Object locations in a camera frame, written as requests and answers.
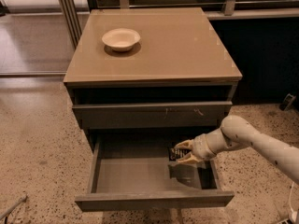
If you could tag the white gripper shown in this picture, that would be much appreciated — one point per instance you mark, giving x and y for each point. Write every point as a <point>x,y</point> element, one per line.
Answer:
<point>200,147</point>

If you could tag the black rxbar chocolate wrapper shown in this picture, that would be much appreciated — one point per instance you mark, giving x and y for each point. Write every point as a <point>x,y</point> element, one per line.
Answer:
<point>175,154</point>

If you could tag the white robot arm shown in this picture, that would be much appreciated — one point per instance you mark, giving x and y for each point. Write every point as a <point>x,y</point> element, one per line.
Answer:
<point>237,133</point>

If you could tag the grey top drawer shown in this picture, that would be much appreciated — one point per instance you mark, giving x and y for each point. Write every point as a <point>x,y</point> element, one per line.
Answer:
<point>125,116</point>

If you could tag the open grey middle drawer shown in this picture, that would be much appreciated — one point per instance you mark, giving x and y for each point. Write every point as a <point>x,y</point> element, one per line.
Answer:
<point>132,173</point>

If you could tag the grey drawer cabinet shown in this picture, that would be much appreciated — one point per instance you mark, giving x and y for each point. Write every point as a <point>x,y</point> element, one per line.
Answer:
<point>179,59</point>

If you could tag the small black floor device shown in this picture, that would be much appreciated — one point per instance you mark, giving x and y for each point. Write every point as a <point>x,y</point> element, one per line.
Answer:
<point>287,102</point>

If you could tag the white ceramic bowl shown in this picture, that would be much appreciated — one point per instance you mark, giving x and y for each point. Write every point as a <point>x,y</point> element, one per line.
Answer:
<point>121,39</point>

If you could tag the grey metal rod on floor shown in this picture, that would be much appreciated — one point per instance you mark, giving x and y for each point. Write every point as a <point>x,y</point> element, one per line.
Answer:
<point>12,207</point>

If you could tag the metal railing frame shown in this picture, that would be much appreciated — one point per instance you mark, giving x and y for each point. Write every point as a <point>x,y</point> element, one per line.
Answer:
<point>232,19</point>

